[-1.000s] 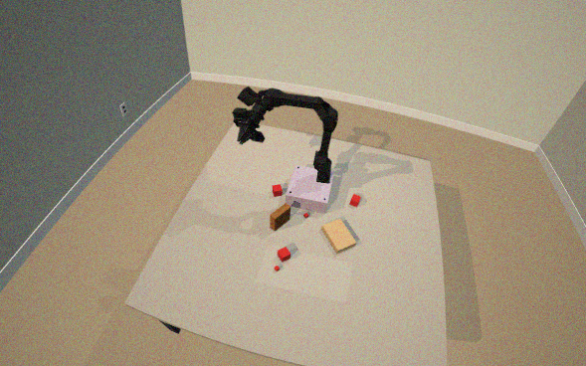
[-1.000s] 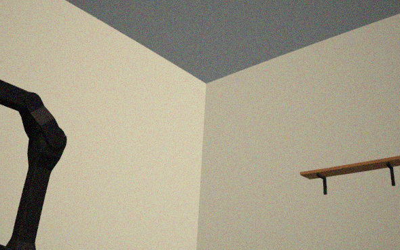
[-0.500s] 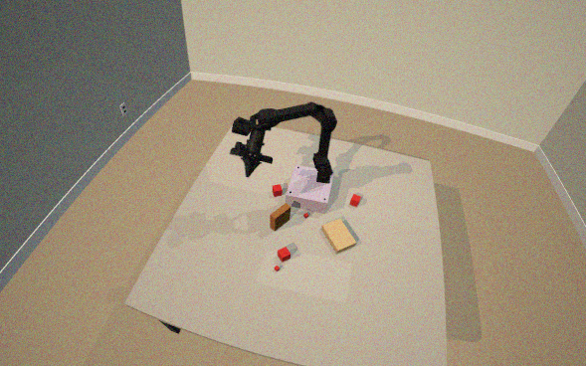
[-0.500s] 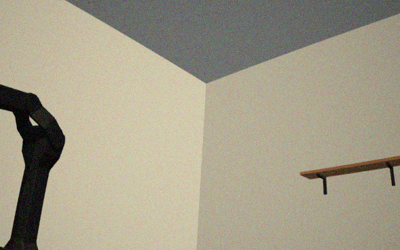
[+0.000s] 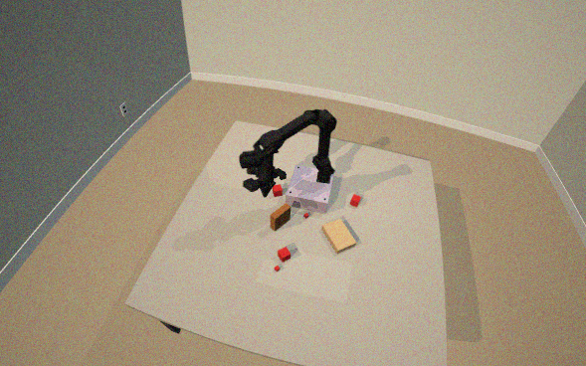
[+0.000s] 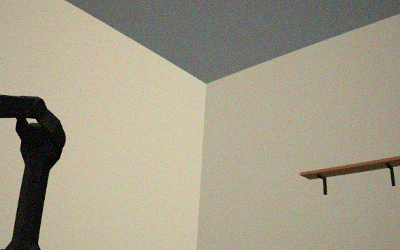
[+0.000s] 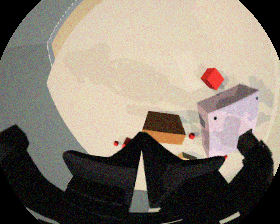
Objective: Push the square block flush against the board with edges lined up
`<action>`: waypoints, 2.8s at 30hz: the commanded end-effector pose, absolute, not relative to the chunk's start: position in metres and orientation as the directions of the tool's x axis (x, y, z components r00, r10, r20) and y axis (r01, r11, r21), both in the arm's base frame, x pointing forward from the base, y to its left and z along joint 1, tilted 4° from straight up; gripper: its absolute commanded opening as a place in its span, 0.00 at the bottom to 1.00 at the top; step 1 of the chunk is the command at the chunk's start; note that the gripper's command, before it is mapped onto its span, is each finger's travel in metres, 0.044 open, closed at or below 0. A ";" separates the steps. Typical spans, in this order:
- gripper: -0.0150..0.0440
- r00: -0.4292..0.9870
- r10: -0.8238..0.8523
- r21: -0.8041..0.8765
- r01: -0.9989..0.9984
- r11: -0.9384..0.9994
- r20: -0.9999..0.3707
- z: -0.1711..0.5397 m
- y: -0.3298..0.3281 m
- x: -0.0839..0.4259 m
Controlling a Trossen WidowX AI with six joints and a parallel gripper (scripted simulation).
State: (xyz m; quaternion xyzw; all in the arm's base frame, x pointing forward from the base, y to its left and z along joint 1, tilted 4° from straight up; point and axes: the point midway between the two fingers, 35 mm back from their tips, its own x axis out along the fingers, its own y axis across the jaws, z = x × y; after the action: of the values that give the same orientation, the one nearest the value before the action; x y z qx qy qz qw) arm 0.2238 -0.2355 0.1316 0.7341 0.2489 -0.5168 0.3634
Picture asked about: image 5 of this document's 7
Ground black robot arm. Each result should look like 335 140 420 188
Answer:
239 109 337 184

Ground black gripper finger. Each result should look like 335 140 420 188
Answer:
266 181 276 197
260 185 269 198

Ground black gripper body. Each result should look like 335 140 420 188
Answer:
244 165 287 192

